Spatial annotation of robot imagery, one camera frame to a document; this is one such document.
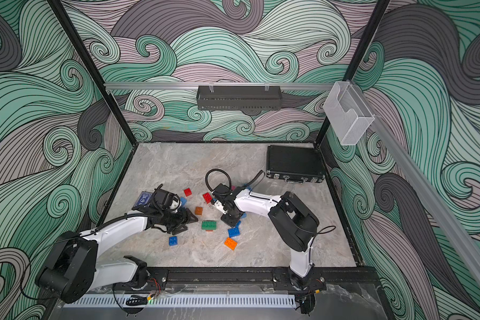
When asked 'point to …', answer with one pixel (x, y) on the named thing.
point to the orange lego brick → (230, 243)
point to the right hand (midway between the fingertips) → (230, 219)
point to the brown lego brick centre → (198, 210)
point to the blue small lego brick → (172, 240)
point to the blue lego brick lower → (234, 232)
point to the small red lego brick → (187, 192)
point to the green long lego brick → (208, 224)
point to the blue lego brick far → (249, 187)
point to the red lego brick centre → (206, 197)
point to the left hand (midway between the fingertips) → (194, 221)
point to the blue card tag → (143, 198)
